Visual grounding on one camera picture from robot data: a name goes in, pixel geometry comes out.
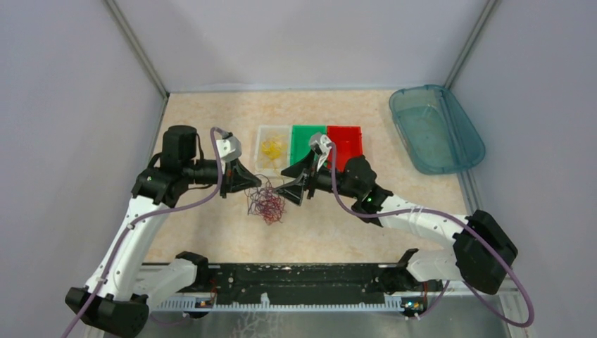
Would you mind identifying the purple thin cable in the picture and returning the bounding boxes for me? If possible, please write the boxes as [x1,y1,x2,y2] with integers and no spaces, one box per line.
[246,175,288,220]

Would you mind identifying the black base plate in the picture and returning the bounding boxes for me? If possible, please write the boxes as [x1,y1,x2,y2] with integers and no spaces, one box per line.
[170,262,444,309]

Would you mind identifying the yellow cable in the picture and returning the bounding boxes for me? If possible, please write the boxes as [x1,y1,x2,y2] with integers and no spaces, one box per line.
[260,134,289,162]

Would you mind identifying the white plastic bin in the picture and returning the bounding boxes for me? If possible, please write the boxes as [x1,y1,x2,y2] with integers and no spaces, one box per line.
[254,125,291,177]

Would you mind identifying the red cable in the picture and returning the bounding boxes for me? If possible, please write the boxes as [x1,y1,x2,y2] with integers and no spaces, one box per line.
[253,189,288,226]

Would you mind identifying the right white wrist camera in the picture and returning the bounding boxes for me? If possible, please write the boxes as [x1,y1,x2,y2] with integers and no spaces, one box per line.
[309,132,332,172]

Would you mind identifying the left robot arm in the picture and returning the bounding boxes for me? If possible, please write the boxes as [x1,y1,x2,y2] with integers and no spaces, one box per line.
[65,125,261,337]

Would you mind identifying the red plastic bin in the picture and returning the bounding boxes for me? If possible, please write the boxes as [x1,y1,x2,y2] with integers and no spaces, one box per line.
[327,125,363,172]

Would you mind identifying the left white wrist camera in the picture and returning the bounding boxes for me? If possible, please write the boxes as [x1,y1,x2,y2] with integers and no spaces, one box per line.
[216,133,242,163]

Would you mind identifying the white toothed cable duct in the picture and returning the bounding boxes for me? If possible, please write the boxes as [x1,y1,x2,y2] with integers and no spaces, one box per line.
[153,294,406,313]

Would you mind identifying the green plastic bin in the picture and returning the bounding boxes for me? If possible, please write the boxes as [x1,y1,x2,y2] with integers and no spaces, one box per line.
[289,125,327,165]

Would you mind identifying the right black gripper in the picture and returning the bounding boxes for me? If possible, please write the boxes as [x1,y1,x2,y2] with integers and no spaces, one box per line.
[273,148,361,206]

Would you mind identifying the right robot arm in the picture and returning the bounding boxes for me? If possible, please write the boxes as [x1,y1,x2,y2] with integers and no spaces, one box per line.
[275,152,518,294]

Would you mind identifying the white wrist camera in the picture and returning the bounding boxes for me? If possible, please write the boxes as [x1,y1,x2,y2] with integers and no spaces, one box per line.
[309,132,332,172]
[216,133,242,163]

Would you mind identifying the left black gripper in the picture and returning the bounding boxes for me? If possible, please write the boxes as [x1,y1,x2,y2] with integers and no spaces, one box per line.
[184,158,262,199]

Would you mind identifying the teal transparent tub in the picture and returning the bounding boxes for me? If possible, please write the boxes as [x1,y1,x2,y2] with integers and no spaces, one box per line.
[389,84,486,175]

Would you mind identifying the aluminium frame rail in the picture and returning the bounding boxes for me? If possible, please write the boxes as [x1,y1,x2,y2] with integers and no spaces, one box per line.
[139,262,519,299]

